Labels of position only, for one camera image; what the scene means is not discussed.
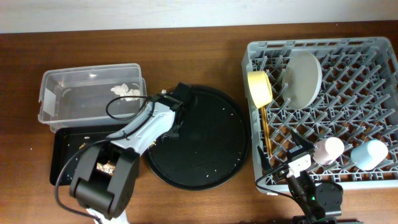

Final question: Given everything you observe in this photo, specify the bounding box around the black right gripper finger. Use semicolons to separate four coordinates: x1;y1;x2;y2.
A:
290;130;315;155
257;146;273;176

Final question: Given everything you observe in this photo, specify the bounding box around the light blue cup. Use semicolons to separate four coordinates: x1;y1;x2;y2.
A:
350;139;388;170

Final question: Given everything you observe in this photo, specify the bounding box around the round black tray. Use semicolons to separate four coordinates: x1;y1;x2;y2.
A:
144;86;251;190

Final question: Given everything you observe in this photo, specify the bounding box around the wooden chopstick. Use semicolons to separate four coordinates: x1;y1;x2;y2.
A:
261;107;274;157
259;107;272;156

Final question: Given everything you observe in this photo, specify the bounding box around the grey round plate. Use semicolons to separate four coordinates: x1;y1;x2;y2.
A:
282;52;322;110

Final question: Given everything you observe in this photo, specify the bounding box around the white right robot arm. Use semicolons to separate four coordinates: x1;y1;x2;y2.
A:
255;131;343;223

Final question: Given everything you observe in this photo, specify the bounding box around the pile of food scraps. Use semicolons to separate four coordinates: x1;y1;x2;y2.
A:
96;162;116;176

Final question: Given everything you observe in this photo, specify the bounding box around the white tissue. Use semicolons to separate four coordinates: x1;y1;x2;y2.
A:
110;83;141;101

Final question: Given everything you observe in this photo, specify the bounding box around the pink plastic cup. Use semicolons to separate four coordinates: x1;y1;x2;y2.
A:
313;137;345;166

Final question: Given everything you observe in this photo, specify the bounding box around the clear plastic bin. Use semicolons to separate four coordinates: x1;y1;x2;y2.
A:
38;63;147;132

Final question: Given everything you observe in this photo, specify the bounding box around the black rectangular tray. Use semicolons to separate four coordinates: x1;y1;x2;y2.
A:
49;124;125;186

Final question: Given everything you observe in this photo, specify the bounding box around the grey dishwasher rack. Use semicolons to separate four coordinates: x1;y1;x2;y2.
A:
241;37;397;192

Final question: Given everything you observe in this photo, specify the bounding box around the yellow bowl with food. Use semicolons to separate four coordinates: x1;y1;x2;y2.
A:
248;71;273;109

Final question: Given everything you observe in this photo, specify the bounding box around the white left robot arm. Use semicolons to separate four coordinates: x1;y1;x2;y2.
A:
70;91;191;223

